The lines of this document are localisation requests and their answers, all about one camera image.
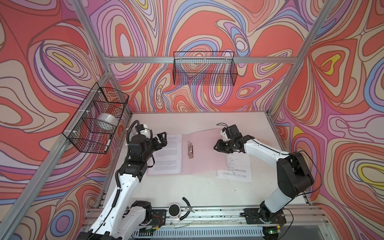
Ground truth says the printed paper sheet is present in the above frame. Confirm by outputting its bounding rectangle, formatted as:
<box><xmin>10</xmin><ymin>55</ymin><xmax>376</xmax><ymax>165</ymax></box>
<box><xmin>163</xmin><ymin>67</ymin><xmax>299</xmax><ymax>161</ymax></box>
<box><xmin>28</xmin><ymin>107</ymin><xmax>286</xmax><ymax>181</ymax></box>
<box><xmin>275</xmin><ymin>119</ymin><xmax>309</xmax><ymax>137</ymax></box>
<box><xmin>148</xmin><ymin>134</ymin><xmax>182</xmax><ymax>176</ymax></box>
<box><xmin>217</xmin><ymin>153</ymin><xmax>252</xmax><ymax>183</ymax></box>

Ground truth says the pink paper folder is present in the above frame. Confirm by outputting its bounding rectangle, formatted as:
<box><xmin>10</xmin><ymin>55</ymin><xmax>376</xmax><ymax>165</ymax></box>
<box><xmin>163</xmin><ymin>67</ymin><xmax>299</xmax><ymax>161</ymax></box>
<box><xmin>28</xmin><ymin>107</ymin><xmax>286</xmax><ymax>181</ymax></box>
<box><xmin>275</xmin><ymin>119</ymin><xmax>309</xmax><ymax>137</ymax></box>
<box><xmin>146</xmin><ymin>128</ymin><xmax>229</xmax><ymax>177</ymax></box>

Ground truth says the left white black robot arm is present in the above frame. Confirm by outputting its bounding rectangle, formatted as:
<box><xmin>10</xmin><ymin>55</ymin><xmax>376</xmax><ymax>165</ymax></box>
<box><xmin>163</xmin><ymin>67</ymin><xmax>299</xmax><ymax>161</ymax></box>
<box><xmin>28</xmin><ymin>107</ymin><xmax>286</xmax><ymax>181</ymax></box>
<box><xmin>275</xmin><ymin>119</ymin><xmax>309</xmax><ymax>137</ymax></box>
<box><xmin>77</xmin><ymin>132</ymin><xmax>167</xmax><ymax>240</ymax></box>

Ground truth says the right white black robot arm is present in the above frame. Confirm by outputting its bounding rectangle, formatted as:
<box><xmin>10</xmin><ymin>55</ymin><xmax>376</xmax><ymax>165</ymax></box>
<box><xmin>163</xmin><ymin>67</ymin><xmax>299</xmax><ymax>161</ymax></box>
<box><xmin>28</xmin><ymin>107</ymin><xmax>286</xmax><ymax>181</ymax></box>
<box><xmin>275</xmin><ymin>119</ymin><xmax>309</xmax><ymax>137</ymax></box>
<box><xmin>214</xmin><ymin>123</ymin><xmax>315</xmax><ymax>223</ymax></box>

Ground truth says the pink white calculator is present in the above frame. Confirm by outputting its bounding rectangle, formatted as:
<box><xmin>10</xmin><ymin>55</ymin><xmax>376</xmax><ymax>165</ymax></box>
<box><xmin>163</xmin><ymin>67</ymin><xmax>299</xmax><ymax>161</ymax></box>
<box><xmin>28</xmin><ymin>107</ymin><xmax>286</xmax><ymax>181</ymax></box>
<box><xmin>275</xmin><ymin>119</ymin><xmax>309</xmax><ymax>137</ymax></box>
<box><xmin>258</xmin><ymin>139</ymin><xmax>273</xmax><ymax>147</ymax></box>

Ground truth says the white tape roll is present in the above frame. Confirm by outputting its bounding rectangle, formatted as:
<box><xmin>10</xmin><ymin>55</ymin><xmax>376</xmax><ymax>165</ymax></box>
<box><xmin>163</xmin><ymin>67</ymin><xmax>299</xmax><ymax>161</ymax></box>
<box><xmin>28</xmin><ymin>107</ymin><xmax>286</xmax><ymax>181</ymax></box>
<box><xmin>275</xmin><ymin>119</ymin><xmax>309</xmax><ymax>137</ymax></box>
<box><xmin>96</xmin><ymin>113</ymin><xmax>119</xmax><ymax>132</ymax></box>

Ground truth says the round black white puck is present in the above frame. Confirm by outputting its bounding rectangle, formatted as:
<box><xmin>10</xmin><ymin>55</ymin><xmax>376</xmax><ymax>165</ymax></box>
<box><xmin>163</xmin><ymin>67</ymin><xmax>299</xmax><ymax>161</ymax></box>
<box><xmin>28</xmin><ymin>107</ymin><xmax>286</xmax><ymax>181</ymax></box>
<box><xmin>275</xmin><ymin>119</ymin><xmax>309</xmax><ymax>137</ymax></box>
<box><xmin>168</xmin><ymin>204</ymin><xmax>181</xmax><ymax>219</ymax></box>

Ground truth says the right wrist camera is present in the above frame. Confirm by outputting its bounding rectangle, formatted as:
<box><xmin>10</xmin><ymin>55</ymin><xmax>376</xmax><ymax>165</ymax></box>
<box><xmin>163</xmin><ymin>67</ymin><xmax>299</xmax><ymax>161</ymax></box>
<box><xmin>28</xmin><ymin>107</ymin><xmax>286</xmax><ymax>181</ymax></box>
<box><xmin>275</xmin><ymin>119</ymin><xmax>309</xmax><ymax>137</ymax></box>
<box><xmin>221</xmin><ymin>129</ymin><xmax>231</xmax><ymax>142</ymax></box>

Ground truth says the side black wire basket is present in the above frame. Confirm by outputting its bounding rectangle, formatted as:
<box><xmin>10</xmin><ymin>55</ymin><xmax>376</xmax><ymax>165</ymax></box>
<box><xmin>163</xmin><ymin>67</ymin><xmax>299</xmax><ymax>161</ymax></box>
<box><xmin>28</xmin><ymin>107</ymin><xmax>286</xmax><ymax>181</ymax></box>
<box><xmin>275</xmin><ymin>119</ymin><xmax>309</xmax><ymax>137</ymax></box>
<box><xmin>63</xmin><ymin>83</ymin><xmax>129</xmax><ymax>154</ymax></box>

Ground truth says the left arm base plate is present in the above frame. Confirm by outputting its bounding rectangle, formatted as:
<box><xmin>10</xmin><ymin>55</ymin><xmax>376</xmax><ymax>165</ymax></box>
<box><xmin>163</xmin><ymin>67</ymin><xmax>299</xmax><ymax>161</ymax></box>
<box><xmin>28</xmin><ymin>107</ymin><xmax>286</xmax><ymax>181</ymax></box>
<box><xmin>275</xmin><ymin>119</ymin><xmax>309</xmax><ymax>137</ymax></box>
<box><xmin>142</xmin><ymin>209</ymin><xmax>167</xmax><ymax>228</ymax></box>

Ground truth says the black curved cable piece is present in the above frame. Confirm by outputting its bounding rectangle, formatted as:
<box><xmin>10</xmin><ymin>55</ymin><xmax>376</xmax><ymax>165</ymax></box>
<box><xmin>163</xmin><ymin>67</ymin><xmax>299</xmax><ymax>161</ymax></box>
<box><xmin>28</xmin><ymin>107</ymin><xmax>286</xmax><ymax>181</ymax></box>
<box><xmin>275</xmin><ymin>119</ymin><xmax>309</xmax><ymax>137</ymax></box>
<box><xmin>179</xmin><ymin>196</ymin><xmax>193</xmax><ymax>221</ymax></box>

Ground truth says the back black wire basket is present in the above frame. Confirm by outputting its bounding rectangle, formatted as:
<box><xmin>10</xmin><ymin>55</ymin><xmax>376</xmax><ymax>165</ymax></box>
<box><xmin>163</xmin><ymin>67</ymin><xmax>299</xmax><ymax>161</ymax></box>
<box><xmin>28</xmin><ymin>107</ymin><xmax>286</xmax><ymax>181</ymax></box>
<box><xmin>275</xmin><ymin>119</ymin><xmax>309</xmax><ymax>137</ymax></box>
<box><xmin>173</xmin><ymin>50</ymin><xmax>238</xmax><ymax>86</ymax></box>

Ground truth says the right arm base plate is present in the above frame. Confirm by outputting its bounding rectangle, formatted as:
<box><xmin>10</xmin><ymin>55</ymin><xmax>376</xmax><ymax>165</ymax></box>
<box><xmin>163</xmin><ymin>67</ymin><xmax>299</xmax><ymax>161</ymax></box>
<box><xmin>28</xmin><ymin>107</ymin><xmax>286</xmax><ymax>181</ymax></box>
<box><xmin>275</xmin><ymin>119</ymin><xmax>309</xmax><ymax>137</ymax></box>
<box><xmin>240</xmin><ymin>208</ymin><xmax>287</xmax><ymax>226</ymax></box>

